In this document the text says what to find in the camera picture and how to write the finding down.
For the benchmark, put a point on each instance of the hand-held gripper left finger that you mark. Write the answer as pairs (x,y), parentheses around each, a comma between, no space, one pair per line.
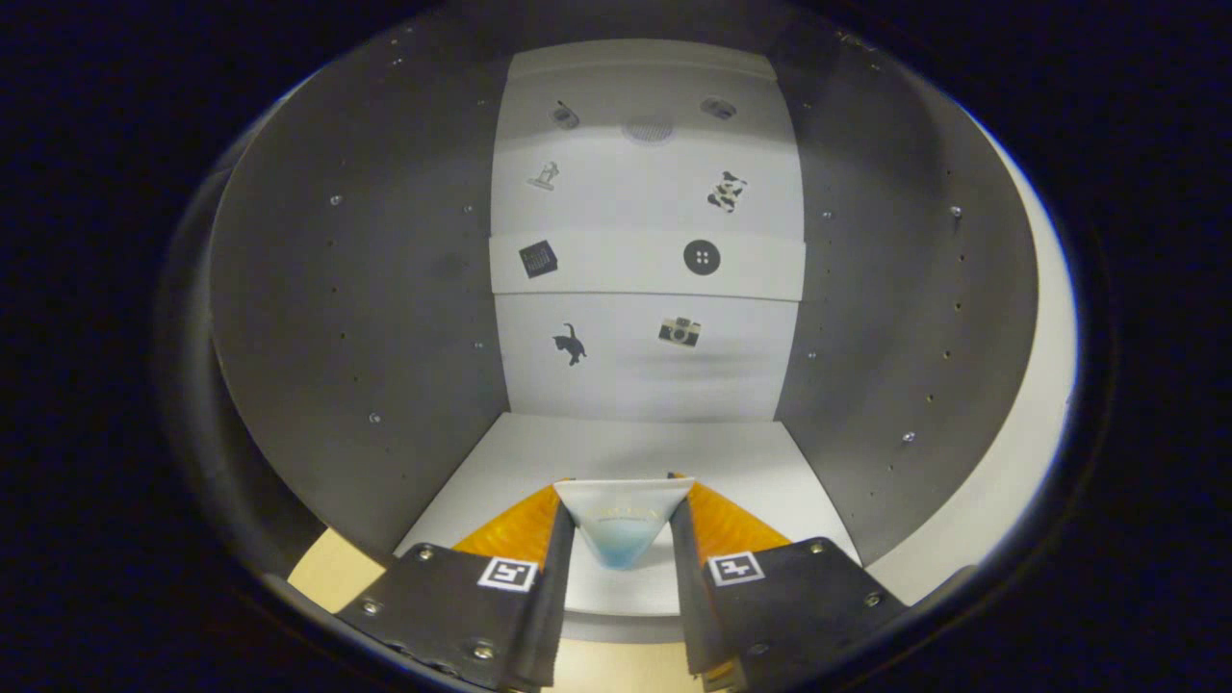
(553,597)

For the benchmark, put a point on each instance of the white and blue tube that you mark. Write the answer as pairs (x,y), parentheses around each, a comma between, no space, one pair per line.
(624,525)

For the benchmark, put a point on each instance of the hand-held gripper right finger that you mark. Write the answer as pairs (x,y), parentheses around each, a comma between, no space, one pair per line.
(688,597)

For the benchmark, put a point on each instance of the white cabinet door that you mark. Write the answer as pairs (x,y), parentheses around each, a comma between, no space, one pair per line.
(1030,433)

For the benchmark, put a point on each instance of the grey cabinet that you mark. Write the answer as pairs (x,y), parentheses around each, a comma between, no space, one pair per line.
(366,318)

